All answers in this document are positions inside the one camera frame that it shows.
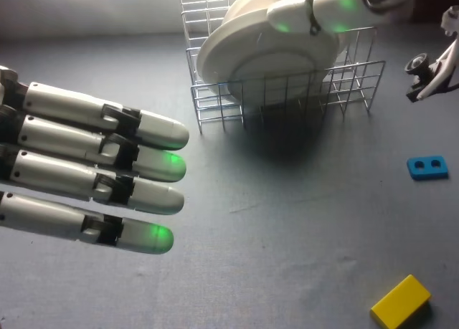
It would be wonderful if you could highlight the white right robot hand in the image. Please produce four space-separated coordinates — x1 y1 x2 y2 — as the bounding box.
250 0 395 34

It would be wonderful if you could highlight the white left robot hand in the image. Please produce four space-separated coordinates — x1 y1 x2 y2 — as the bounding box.
0 65 190 254

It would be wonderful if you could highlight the blue block with two holes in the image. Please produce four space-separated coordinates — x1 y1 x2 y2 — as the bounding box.
407 156 450 181

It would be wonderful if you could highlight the yellow rectangular block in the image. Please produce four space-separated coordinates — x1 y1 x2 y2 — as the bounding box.
370 274 432 329

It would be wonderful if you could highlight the silver wire dish rack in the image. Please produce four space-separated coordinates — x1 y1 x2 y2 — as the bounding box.
178 0 387 135

